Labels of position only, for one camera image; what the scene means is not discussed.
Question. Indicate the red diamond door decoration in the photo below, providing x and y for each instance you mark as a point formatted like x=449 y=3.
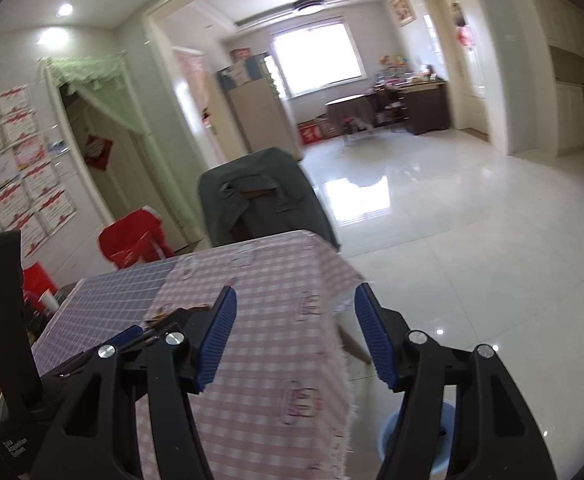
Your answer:
x=99 y=152

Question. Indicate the grey grid tablecloth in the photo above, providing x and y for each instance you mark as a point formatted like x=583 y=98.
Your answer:
x=96 y=300

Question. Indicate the red cartons on floor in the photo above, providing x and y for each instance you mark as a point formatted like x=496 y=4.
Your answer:
x=312 y=132

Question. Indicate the bright window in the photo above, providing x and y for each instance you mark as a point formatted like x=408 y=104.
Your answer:
x=317 y=55

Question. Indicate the round table with cloth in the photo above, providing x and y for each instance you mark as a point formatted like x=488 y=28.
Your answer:
x=347 y=110

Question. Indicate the white paper cup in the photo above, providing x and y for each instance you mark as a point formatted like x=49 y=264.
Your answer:
x=49 y=302

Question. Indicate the light blue box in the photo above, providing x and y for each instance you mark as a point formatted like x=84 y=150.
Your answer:
x=244 y=72

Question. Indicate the framed wall picture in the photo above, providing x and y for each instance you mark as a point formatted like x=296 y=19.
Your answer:
x=403 y=9

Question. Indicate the wooden table leg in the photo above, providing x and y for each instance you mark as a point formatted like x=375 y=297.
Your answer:
x=354 y=342

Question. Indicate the white door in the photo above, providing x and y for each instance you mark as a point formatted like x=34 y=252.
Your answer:
x=474 y=85

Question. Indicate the red hanging ornament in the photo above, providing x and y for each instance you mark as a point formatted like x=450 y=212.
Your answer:
x=464 y=35

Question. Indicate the recessed ceiling light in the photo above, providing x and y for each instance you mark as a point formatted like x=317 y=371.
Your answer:
x=65 y=10

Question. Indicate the green lace door curtain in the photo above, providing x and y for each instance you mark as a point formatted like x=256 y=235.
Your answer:
x=121 y=100

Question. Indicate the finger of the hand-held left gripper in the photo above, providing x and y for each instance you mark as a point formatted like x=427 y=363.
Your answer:
x=121 y=336

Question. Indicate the wall of framed certificates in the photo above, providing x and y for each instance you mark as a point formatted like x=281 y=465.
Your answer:
x=21 y=160

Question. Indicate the red brown snack wrapper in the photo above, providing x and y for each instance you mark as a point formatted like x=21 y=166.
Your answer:
x=191 y=308

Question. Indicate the dark wooden desk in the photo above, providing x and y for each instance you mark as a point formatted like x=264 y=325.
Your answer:
x=429 y=107

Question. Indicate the colourful desk ornaments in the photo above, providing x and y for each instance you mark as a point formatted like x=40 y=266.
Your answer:
x=407 y=70

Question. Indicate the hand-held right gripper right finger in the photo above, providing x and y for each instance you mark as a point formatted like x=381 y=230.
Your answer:
x=374 y=340

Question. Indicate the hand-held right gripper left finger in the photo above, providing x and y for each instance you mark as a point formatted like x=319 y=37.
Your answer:
x=216 y=340

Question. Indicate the pink checked cartoon tablecloth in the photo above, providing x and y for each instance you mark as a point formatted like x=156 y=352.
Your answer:
x=272 y=360

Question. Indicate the chair with grey jacket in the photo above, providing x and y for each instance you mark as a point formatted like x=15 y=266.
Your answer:
x=292 y=195

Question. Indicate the white wall cabinets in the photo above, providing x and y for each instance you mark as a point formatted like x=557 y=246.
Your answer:
x=572 y=25

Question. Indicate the beige refrigerator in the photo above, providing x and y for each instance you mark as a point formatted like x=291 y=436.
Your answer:
x=262 y=120

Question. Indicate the pale blue plastic bin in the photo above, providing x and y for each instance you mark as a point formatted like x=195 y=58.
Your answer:
x=392 y=440

